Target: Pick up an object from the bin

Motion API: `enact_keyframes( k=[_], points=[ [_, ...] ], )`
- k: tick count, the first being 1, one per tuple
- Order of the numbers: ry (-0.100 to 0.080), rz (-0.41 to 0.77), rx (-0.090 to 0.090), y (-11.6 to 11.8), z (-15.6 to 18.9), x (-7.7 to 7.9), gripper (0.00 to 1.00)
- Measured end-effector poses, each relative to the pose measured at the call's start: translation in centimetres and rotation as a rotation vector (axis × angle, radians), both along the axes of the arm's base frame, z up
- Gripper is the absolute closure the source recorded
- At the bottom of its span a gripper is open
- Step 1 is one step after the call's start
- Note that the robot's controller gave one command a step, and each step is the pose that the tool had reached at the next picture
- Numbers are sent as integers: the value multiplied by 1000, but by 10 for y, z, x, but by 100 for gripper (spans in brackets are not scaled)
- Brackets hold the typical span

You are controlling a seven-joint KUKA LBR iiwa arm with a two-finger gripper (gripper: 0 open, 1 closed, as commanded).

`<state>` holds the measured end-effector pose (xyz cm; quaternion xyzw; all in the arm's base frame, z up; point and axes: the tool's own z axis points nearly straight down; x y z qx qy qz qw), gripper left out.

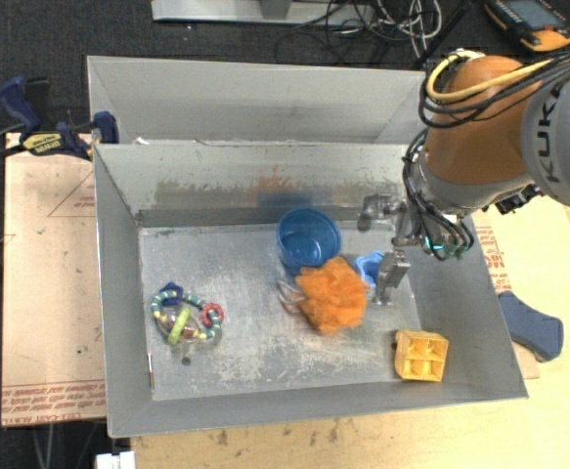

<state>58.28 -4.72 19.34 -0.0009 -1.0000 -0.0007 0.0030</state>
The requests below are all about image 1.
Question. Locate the grey metal bin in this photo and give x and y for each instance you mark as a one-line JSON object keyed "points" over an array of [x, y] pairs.
{"points": [[265, 354]]}

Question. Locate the light blue plastic piece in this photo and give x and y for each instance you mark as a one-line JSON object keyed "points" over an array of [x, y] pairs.
{"points": [[368, 265]]}

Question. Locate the orange mesh bath sponge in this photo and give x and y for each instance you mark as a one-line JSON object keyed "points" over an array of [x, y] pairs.
{"points": [[333, 293]]}

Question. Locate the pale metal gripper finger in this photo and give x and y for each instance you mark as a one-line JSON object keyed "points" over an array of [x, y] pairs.
{"points": [[373, 208], [391, 272]]}

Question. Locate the blue plastic bowl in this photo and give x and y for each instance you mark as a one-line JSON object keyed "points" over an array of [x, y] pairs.
{"points": [[309, 242]]}

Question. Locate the yellow block with square holes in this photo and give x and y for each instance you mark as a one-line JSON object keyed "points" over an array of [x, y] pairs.
{"points": [[421, 357]]}

